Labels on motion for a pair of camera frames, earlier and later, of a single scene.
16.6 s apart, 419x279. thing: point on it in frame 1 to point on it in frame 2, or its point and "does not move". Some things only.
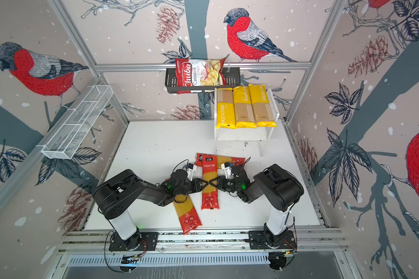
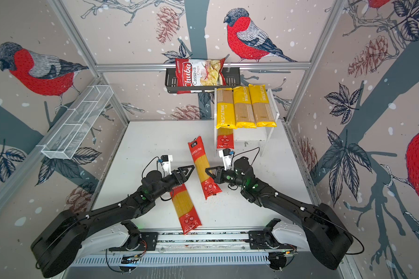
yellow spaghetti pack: x=262 y=110 does not move
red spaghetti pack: x=235 y=161 to x=225 y=138
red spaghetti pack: x=187 y=213 does not move
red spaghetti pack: x=210 y=193 to x=210 y=185
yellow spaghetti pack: x=225 y=108 does not move
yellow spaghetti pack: x=244 y=113 does not move
